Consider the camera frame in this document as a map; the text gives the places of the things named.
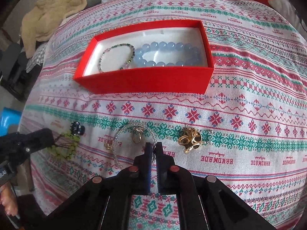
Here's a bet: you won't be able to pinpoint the person's left hand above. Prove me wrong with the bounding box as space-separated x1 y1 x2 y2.
0 183 19 219

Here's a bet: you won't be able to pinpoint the beige blanket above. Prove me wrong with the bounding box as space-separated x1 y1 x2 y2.
20 0 92 58

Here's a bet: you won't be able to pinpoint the dark chair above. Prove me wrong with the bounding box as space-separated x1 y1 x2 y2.
0 44 44 102

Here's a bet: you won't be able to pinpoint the clear bead bracelet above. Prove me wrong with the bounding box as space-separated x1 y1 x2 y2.
113 123 157 168

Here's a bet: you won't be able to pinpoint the thin green beaded bracelet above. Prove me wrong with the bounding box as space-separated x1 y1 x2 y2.
98 43 136 73

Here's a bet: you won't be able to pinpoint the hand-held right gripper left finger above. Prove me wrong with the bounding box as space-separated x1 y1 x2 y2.
36 142 152 230

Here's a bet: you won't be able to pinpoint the green bead bracelet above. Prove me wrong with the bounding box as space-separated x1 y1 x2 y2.
47 132 79 160

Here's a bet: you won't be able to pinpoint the blue bead bracelet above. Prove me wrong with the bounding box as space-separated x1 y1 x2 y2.
132 41 203 68

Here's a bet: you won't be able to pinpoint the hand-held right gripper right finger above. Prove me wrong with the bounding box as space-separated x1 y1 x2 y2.
156 142 281 230

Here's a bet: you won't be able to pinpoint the blue plastic object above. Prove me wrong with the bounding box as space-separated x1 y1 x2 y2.
0 107 22 136

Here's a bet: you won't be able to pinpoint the dark hair claw clip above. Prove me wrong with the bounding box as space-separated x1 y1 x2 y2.
70 122 86 136

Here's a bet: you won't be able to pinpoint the gold knot earrings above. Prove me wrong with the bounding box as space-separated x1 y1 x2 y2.
177 128 205 153

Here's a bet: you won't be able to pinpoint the red jewelry box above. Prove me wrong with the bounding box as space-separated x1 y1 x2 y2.
73 20 215 94

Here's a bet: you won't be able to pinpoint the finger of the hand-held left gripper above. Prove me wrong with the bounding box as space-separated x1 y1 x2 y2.
0 128 55 160

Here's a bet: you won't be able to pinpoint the thin hoop earring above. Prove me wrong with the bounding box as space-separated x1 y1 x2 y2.
201 129 214 145

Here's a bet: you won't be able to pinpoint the patterned tablecloth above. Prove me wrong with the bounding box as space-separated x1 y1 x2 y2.
20 0 307 230

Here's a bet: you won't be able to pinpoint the gold ring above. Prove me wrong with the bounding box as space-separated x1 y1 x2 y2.
132 127 144 145

